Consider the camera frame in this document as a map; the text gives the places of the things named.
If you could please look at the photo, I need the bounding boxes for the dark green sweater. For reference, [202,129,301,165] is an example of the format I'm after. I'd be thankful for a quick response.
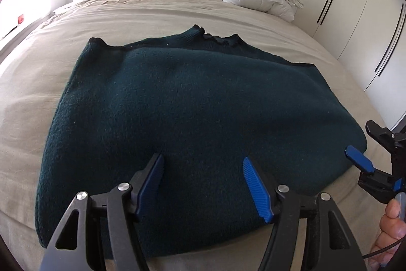
[35,24,368,252]

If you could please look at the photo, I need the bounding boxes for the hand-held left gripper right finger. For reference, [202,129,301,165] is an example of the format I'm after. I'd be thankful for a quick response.
[242,157,367,271]

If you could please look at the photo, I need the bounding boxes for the white nightstand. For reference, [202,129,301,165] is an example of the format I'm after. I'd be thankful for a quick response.
[52,0,108,16]

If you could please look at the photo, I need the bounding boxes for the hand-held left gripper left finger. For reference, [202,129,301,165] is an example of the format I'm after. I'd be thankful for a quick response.
[40,153,165,271]

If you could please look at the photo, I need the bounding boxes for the person's right hand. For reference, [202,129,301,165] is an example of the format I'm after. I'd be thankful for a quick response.
[369,197,406,270]

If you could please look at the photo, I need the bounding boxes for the thin black cable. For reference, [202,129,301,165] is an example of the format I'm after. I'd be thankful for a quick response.
[362,234,406,259]

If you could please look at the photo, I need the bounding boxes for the white wardrobe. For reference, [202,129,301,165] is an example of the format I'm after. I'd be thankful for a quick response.
[284,0,406,132]

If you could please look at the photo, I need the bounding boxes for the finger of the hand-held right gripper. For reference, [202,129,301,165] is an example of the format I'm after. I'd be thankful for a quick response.
[345,146,376,176]
[365,120,397,148]

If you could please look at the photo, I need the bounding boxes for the bed with beige sheet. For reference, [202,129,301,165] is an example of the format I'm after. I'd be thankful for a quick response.
[0,0,406,271]

